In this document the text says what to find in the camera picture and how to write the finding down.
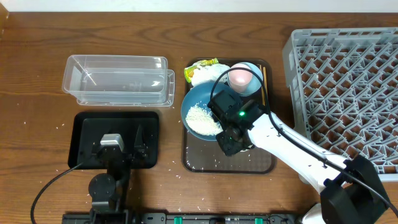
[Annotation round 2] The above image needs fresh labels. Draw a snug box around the wooden chopstick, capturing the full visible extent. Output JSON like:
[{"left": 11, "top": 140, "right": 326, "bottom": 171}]
[
  {"left": 262, "top": 66, "right": 267, "bottom": 92},
  {"left": 259, "top": 65, "right": 266, "bottom": 105}
]

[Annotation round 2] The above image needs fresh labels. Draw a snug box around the pink plastic cup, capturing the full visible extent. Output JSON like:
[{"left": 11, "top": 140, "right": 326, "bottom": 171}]
[{"left": 228, "top": 63, "right": 252, "bottom": 93}]

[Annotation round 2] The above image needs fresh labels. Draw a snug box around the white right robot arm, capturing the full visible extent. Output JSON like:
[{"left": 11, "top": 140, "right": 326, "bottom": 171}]
[{"left": 208, "top": 98, "right": 397, "bottom": 223}]

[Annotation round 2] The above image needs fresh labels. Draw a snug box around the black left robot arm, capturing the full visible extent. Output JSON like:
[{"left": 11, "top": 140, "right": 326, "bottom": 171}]
[{"left": 88, "top": 125, "right": 148, "bottom": 224}]

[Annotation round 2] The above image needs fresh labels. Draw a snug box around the grey dishwasher rack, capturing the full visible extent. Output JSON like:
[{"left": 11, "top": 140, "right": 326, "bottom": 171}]
[{"left": 282, "top": 27, "right": 397, "bottom": 182}]

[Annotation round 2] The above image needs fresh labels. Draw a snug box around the black plastic bin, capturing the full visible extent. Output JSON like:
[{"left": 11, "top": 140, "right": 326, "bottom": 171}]
[{"left": 68, "top": 111, "right": 159, "bottom": 169}]

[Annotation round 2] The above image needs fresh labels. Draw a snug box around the pile of white rice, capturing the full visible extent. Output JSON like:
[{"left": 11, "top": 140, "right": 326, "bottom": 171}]
[{"left": 185, "top": 105, "right": 223, "bottom": 136}]

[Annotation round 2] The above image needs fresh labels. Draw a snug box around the dark brown serving tray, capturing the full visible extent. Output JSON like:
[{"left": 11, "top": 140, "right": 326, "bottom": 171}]
[{"left": 182, "top": 58, "right": 277, "bottom": 174}]

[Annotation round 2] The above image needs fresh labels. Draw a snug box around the clear plastic container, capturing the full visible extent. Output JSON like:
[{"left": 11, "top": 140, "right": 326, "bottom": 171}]
[{"left": 62, "top": 55, "right": 175, "bottom": 106}]

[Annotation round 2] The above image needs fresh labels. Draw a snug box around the dark blue plate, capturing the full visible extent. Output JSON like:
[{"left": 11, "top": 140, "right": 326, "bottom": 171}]
[{"left": 181, "top": 81, "right": 243, "bottom": 141}]

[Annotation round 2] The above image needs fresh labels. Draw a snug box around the light blue bowl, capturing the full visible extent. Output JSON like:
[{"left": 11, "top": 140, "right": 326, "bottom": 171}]
[{"left": 239, "top": 62, "right": 263, "bottom": 96}]

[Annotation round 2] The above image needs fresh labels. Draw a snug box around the green yellow snack wrapper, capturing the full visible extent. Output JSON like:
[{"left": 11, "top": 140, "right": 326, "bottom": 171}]
[{"left": 184, "top": 58, "right": 219, "bottom": 83}]

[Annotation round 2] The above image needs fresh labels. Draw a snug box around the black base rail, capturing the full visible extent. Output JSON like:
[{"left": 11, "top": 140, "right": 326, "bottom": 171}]
[{"left": 62, "top": 213, "right": 297, "bottom": 224}]

